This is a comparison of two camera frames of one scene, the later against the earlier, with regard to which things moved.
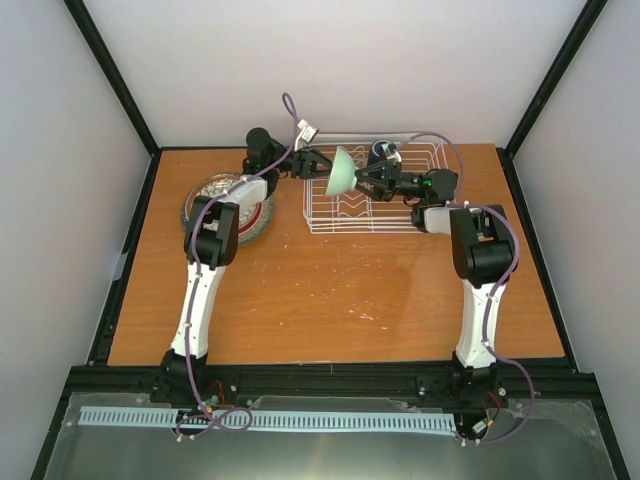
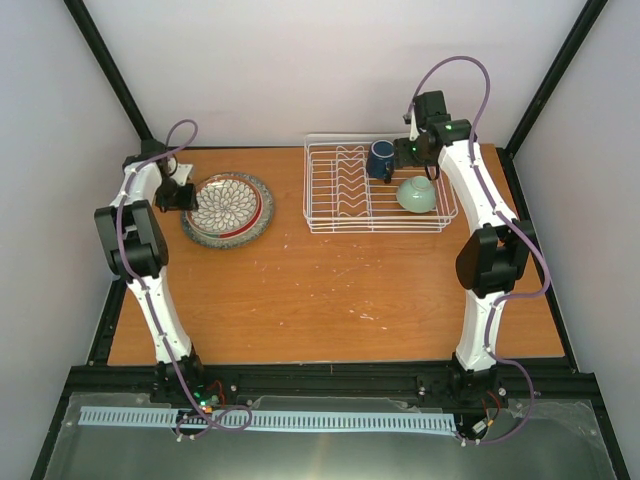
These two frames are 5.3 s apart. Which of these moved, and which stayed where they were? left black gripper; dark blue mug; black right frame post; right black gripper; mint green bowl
Moved: right black gripper; mint green bowl; left black gripper
Stayed: black right frame post; dark blue mug
